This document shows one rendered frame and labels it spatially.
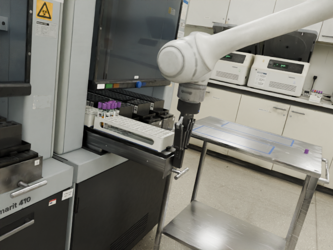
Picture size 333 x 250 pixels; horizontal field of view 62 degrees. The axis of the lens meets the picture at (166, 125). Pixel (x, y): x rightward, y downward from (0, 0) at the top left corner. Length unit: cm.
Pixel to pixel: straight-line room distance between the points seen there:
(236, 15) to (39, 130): 298
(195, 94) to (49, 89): 45
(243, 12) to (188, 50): 292
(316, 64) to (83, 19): 313
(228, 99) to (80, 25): 248
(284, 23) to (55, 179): 77
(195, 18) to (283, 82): 137
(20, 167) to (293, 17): 79
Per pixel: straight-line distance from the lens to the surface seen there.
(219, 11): 365
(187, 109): 88
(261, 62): 321
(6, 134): 86
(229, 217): 174
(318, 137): 319
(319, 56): 377
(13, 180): 82
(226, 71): 325
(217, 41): 71
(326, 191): 340
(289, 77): 314
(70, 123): 102
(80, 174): 100
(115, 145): 101
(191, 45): 70
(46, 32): 89
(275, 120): 317
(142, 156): 95
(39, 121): 93
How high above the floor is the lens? 115
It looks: 15 degrees down
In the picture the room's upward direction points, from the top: 10 degrees clockwise
